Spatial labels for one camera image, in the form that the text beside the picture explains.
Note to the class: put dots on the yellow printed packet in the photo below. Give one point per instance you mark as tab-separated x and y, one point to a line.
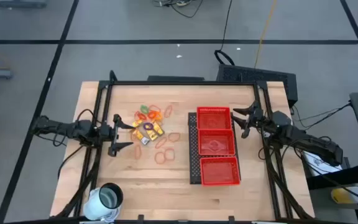
158	128
152	135
137	124

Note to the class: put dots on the person's shoe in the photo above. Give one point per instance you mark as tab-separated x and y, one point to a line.
183	2

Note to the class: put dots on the black aluminium table frame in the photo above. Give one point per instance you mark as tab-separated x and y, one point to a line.
179	83

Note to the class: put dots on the white printed paper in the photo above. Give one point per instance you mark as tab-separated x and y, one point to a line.
319	165

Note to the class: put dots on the yellow packet with grey end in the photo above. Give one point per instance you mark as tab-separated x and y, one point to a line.
139	134

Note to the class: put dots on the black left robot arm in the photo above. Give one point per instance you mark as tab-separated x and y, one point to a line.
67	129

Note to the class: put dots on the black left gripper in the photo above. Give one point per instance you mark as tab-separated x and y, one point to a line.
106	132

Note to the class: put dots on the purple rubber band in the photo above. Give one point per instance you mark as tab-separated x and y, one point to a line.
144	126

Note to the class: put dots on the black perforated metal shelf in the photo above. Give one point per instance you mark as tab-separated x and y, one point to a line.
193	149

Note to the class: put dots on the white cup with black rim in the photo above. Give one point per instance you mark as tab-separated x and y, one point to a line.
93	205

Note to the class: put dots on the black table clamp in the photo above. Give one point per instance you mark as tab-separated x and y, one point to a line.
140	217
231	219

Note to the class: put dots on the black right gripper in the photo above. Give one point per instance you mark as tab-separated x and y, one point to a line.
257	119

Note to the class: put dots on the red plastic mesh basket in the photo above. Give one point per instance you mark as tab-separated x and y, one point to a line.
216	146
213	119
219	172

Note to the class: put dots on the yellow and white bottle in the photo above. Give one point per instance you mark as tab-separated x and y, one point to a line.
340	196

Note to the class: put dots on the black perforated computer case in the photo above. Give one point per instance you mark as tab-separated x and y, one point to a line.
253	74

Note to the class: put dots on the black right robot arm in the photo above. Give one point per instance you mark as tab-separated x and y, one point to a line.
309	143

